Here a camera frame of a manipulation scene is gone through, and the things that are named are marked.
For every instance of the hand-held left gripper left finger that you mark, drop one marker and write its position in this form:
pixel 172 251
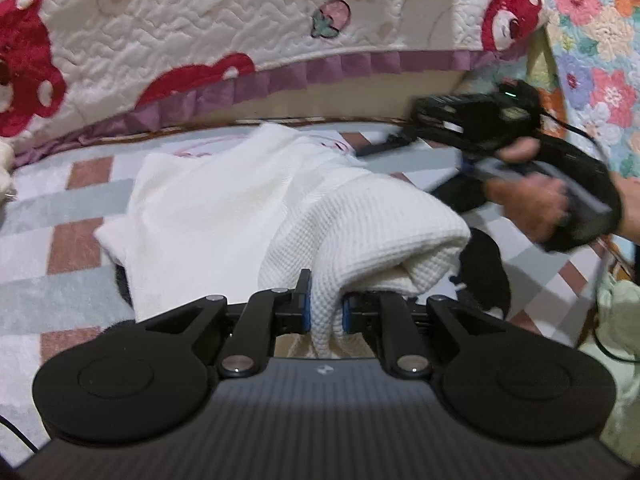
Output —
pixel 302 305

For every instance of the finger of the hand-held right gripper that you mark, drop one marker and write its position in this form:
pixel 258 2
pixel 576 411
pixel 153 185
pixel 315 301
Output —
pixel 385 146

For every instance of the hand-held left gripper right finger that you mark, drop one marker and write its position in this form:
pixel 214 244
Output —
pixel 346 315

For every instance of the cream waffle-knit sweatshirt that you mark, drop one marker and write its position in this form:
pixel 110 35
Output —
pixel 250 200

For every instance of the person's right forearm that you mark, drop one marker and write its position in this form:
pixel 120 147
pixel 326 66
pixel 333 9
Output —
pixel 630 210

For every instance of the person's right hand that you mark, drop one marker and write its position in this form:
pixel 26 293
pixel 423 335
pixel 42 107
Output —
pixel 530 200

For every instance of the beige bed base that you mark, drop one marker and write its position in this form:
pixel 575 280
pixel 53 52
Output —
pixel 350 95

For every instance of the floral patchwork quilt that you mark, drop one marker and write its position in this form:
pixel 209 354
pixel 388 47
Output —
pixel 600 60

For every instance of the white quilted bear-print bedspread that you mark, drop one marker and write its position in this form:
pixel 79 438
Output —
pixel 175 25

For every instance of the light green cloth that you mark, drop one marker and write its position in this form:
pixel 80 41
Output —
pixel 620 320

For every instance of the checkered rug with dog print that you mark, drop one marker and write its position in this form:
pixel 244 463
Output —
pixel 60 240

